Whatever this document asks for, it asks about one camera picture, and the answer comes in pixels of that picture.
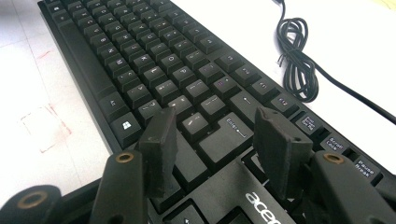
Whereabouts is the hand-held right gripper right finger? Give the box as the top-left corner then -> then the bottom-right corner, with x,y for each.
252,106 -> 314,201

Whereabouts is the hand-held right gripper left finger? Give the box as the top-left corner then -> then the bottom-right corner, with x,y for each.
138,106 -> 179,199

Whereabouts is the black computer keyboard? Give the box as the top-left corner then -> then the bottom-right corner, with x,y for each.
36,0 -> 396,224

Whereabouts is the black keyboard usb cable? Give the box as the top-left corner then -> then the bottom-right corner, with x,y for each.
273,0 -> 396,126

